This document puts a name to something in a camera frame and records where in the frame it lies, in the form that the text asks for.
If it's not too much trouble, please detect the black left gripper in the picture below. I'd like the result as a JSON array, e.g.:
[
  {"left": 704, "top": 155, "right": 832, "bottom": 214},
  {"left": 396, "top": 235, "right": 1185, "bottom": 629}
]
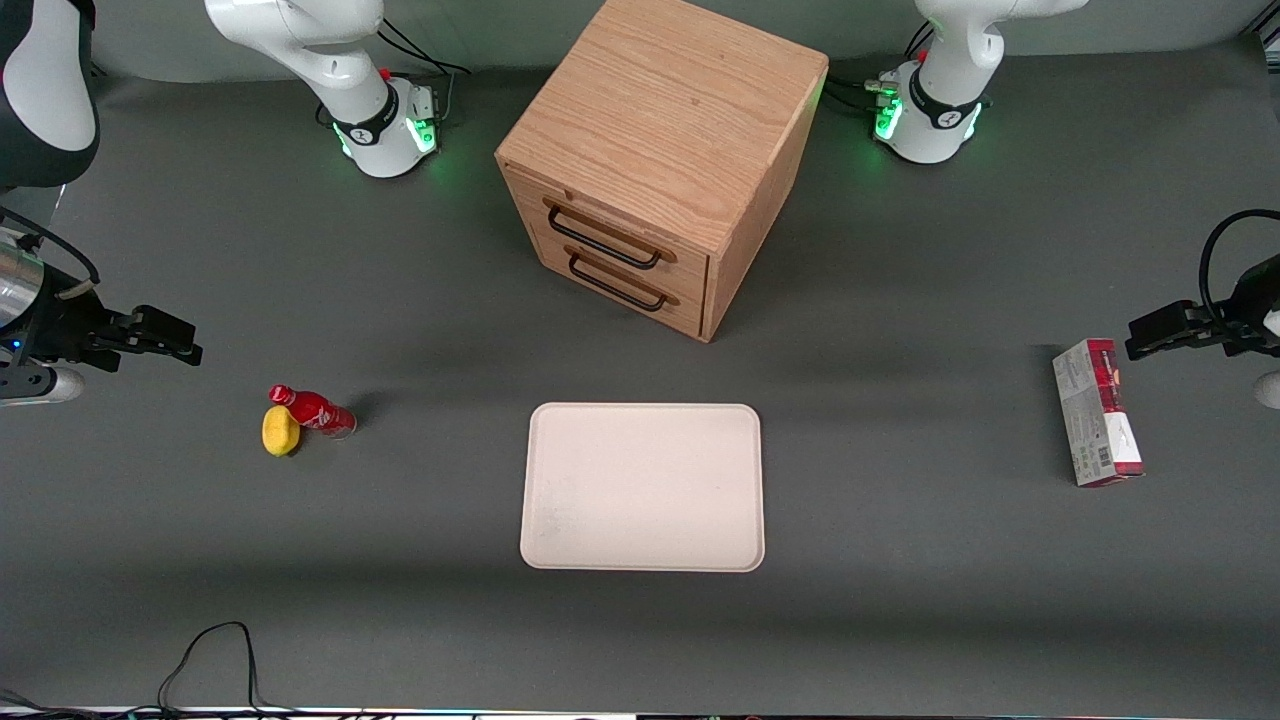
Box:
[{"left": 1125, "top": 255, "right": 1280, "bottom": 362}]

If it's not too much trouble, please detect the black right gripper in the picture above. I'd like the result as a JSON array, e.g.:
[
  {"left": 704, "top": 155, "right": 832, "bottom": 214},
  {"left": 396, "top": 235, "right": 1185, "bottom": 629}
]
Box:
[{"left": 0, "top": 289, "right": 205, "bottom": 374}]

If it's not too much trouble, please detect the red coke bottle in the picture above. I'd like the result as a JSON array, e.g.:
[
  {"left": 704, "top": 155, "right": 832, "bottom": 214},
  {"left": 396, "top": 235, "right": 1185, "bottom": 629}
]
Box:
[{"left": 267, "top": 384, "right": 359, "bottom": 442}]

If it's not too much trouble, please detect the beige plastic tray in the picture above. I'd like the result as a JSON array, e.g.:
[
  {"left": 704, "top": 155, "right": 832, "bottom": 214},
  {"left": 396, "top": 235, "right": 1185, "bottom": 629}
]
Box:
[{"left": 519, "top": 402, "right": 767, "bottom": 574}]

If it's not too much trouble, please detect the red and grey carton box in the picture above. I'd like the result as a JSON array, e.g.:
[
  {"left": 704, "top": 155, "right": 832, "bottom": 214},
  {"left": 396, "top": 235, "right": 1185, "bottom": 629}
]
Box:
[{"left": 1051, "top": 338, "right": 1148, "bottom": 490}]

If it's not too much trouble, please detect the yellow lemon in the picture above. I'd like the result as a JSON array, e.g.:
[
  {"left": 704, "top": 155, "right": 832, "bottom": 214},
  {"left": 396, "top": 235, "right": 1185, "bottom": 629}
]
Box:
[{"left": 261, "top": 405, "right": 303, "bottom": 459}]

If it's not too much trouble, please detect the wooden drawer cabinet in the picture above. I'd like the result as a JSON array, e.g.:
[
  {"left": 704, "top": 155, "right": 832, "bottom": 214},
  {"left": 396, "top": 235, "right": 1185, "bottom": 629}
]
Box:
[{"left": 495, "top": 0, "right": 830, "bottom": 344}]

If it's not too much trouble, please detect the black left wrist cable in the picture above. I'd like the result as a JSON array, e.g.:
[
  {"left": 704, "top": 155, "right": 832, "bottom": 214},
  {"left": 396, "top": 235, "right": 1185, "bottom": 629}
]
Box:
[{"left": 1198, "top": 208, "right": 1280, "bottom": 327}]

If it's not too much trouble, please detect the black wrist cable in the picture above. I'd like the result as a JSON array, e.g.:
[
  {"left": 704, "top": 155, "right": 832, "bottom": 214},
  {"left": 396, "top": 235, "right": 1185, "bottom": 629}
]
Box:
[
  {"left": 0, "top": 205, "right": 102, "bottom": 291},
  {"left": 1198, "top": 208, "right": 1280, "bottom": 327}
]

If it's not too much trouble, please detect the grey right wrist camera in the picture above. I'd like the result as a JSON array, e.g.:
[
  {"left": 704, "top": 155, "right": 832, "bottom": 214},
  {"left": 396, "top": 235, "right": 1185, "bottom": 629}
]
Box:
[{"left": 0, "top": 364, "right": 84, "bottom": 407}]

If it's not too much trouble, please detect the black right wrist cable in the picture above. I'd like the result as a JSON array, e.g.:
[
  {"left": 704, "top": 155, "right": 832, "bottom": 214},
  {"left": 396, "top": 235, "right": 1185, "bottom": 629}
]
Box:
[{"left": 0, "top": 205, "right": 102, "bottom": 291}]

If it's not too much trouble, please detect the black looped table cable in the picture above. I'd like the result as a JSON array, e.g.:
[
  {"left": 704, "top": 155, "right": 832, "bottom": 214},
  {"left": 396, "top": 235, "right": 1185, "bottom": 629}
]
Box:
[{"left": 157, "top": 621, "right": 265, "bottom": 717}]

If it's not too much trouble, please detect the black right arm base cable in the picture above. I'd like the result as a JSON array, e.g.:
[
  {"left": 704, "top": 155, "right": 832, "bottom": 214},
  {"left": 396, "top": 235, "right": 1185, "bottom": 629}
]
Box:
[{"left": 376, "top": 16, "right": 473, "bottom": 78}]

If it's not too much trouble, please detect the black arm base cable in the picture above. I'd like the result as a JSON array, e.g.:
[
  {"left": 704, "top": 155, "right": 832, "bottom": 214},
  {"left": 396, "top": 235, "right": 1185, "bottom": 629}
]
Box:
[
  {"left": 822, "top": 72, "right": 889, "bottom": 115},
  {"left": 376, "top": 16, "right": 473, "bottom": 78}
]

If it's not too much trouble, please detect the black left arm base cable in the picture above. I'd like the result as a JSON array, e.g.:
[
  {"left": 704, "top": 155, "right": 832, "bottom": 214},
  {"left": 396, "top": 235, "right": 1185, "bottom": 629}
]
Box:
[{"left": 822, "top": 72, "right": 889, "bottom": 115}]

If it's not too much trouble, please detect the black metal drawer handle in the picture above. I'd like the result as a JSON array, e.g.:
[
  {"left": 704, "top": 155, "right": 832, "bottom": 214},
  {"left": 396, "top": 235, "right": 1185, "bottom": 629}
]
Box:
[
  {"left": 566, "top": 247, "right": 682, "bottom": 314},
  {"left": 543, "top": 197, "right": 679, "bottom": 271}
]

